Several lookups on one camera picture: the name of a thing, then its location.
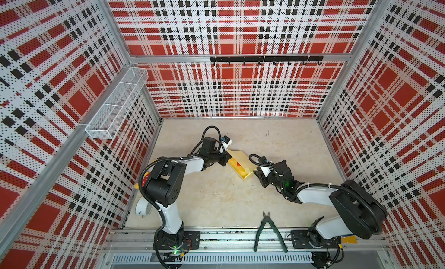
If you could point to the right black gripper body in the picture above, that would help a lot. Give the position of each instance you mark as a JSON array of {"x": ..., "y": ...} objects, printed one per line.
[{"x": 265, "y": 181}]

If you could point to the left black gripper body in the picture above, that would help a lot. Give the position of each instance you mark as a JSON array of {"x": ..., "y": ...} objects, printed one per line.
[{"x": 216, "y": 157}]

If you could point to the yellow paper box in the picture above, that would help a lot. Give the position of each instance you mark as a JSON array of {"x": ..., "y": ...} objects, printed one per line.
[{"x": 247, "y": 170}]

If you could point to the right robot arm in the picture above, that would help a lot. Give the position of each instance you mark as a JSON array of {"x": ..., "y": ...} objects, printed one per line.
[{"x": 358, "y": 213}]

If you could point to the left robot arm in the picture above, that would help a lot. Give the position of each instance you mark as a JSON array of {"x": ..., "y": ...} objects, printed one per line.
[{"x": 160, "y": 184}]

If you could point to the yellow plush toy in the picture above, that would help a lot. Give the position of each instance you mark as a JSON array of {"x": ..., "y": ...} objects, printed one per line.
[{"x": 144, "y": 180}]

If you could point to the white alarm clock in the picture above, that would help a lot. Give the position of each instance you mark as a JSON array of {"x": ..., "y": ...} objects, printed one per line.
[{"x": 143, "y": 207}]

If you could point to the yellow card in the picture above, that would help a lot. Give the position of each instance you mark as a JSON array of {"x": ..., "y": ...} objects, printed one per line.
[{"x": 352, "y": 239}]

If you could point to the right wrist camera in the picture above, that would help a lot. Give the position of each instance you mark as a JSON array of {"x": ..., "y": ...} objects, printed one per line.
[{"x": 266, "y": 170}]

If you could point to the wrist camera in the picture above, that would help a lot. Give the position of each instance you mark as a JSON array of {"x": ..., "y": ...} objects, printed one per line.
[
  {"x": 266, "y": 170},
  {"x": 226, "y": 141}
]

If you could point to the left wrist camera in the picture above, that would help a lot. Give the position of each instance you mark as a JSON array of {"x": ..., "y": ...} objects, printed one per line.
[{"x": 226, "y": 141}]

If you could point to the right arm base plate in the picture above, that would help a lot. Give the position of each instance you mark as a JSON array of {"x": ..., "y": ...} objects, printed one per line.
[{"x": 300, "y": 240}]

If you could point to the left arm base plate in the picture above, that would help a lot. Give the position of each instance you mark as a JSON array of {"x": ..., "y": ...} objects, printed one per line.
[{"x": 182, "y": 240}]

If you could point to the white wire mesh basket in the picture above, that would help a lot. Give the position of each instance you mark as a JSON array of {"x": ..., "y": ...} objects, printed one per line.
[{"x": 110, "y": 117}]

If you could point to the black hook rail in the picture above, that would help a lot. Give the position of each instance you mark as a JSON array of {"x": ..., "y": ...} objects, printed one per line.
[{"x": 262, "y": 59}]

